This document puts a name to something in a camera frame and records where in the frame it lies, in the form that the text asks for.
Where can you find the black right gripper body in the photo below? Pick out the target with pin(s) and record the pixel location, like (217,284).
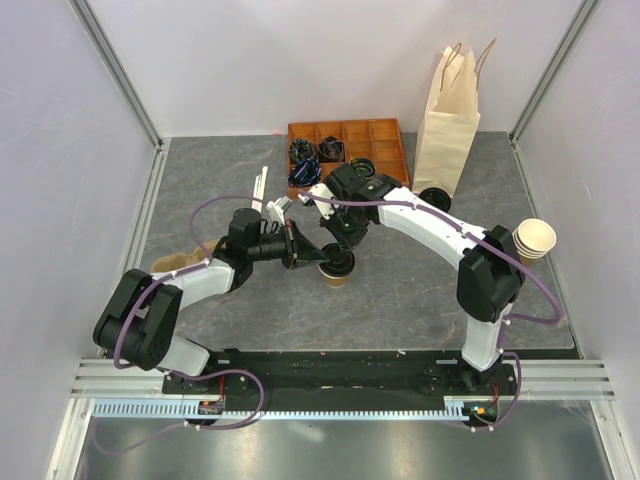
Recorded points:
(345,227)

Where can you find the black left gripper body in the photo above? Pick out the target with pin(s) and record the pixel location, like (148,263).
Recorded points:
(289,255)

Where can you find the black cup lid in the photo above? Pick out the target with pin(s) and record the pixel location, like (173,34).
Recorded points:
(338,257)

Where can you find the single paper cup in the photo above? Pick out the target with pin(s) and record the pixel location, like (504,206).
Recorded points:
(333,278)

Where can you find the stack of paper cups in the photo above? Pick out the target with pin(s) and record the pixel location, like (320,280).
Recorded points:
(533,239)

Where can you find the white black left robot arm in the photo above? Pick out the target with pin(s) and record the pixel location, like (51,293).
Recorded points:
(138,323)

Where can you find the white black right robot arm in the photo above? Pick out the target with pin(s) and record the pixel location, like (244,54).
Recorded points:
(487,285)

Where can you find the white straw pack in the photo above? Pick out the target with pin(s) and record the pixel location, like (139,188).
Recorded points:
(259,189)

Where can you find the green yellow coiled band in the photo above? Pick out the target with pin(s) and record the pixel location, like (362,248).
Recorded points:
(363,166)

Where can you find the blue striped coiled band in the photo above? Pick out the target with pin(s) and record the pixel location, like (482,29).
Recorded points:
(305,173)

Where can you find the brown black coiled band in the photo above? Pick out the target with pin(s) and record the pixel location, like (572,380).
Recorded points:
(331,150)

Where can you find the dark coiled band left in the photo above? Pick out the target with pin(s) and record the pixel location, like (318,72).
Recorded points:
(301,150)

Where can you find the orange compartment tray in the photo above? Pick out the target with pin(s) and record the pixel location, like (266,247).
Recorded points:
(378,140)

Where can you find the black lid stack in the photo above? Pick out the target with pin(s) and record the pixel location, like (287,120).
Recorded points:
(437,198)

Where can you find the brown pulp cup carrier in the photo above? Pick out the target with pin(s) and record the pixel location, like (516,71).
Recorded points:
(181,260)

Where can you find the kraft paper bag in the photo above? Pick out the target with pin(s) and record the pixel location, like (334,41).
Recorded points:
(451,119)

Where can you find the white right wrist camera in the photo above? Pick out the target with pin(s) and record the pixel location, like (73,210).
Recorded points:
(320,196)

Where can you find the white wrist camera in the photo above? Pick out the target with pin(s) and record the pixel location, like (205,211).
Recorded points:
(278,208)
(320,196)

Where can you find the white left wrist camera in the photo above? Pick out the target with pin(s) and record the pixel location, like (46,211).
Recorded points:
(278,208)

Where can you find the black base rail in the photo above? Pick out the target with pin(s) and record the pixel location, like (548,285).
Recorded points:
(345,380)

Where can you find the white slotted cable duct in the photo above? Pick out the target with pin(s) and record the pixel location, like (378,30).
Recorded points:
(200,410)

